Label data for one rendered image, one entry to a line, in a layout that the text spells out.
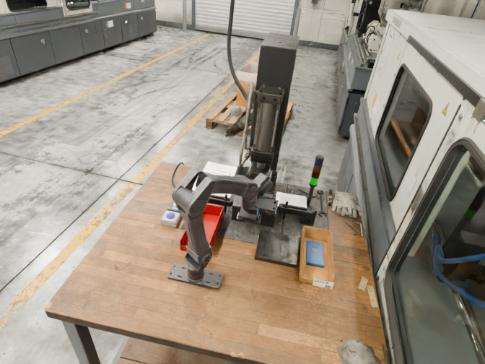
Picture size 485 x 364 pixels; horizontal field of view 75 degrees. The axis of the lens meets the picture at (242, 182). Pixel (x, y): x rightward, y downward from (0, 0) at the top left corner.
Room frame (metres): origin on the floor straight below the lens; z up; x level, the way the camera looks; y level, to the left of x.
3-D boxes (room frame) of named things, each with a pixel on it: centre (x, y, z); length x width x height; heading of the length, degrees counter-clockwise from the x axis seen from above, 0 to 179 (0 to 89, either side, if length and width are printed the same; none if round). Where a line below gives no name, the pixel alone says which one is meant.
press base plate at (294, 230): (1.22, -0.11, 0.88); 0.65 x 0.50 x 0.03; 83
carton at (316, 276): (0.90, -0.33, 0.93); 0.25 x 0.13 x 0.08; 173
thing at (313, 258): (0.93, -0.33, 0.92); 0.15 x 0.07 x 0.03; 174
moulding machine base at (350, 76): (6.57, -2.19, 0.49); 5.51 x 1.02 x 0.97; 169
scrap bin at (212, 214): (1.00, 0.15, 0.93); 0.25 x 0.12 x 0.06; 173
